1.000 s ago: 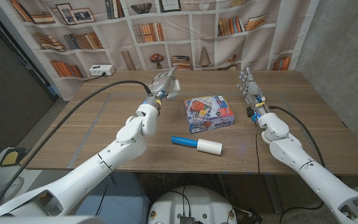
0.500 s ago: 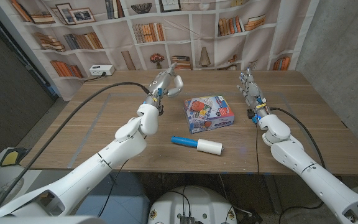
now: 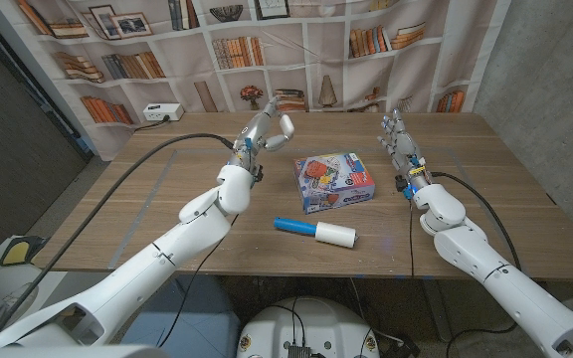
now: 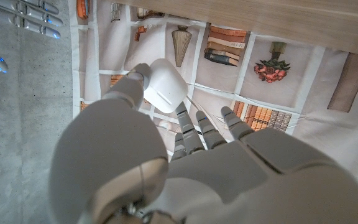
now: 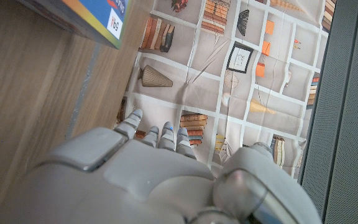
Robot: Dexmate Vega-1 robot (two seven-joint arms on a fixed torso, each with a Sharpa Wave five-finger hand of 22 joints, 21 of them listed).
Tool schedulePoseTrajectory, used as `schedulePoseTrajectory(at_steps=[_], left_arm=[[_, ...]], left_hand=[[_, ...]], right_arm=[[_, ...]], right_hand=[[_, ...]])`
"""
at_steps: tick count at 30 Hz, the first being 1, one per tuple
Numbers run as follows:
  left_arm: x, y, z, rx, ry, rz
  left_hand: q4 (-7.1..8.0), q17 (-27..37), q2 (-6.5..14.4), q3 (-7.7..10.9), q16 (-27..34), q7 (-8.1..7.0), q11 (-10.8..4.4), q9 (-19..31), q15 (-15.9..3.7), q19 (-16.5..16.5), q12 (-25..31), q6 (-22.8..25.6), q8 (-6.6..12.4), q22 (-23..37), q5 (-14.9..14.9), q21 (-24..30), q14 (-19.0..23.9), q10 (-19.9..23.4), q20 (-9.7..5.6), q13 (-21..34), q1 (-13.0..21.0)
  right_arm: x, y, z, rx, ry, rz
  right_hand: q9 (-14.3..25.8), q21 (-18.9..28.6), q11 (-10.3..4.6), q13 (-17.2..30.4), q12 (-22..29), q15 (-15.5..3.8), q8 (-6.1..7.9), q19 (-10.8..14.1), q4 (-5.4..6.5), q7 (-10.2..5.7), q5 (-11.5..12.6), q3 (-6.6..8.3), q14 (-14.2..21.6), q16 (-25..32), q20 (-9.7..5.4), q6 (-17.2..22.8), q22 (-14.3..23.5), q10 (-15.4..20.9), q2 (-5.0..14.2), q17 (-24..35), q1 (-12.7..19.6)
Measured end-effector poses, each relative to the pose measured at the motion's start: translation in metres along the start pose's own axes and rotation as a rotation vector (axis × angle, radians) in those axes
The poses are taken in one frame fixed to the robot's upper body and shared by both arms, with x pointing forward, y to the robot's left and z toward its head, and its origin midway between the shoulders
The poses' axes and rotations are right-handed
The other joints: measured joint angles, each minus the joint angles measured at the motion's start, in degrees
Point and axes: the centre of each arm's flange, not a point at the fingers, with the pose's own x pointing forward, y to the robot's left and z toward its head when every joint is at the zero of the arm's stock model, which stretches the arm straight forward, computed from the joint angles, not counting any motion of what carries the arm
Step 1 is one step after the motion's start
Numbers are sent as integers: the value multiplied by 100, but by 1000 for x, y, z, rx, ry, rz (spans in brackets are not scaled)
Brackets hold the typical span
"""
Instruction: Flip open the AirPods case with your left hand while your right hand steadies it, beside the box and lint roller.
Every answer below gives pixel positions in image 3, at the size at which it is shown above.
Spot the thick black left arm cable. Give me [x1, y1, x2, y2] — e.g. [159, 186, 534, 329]
[0, 131, 236, 339]

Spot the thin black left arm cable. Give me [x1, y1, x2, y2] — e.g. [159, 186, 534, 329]
[156, 213, 241, 349]

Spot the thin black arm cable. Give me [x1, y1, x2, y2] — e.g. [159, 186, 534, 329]
[407, 196, 416, 278]
[156, 213, 241, 349]

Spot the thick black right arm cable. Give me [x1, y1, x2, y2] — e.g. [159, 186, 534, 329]
[430, 170, 524, 358]

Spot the blue handled white lint roller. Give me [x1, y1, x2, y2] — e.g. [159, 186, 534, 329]
[273, 216, 358, 250]

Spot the printed bookshelf backdrop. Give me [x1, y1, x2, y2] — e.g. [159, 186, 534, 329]
[0, 0, 514, 163]

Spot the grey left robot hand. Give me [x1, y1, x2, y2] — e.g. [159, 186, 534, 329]
[226, 96, 296, 173]

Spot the blue grey stool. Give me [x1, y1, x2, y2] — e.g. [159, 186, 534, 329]
[119, 275, 243, 358]

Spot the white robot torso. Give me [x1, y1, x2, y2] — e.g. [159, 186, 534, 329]
[236, 296, 381, 358]

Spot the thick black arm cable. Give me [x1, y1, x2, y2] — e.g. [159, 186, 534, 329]
[0, 131, 236, 339]
[430, 170, 524, 358]

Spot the colourful Snap Circuits box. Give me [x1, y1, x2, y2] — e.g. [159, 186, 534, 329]
[293, 151, 376, 216]

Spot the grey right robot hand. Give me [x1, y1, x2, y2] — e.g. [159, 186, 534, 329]
[376, 107, 427, 183]

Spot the white sneaker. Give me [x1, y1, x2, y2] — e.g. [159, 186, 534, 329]
[0, 281, 40, 324]

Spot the white AirPods case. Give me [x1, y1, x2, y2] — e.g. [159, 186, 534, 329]
[279, 113, 296, 140]

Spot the black power strip cable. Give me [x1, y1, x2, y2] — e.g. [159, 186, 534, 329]
[131, 114, 171, 134]

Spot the white power strip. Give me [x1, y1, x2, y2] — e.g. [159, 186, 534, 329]
[142, 102, 185, 122]

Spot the grey table leg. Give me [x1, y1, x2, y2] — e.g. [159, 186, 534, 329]
[420, 278, 455, 344]

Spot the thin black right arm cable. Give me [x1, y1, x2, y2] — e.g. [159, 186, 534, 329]
[407, 196, 416, 278]

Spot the yellow and black floor object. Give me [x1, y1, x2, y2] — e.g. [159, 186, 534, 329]
[0, 235, 49, 268]

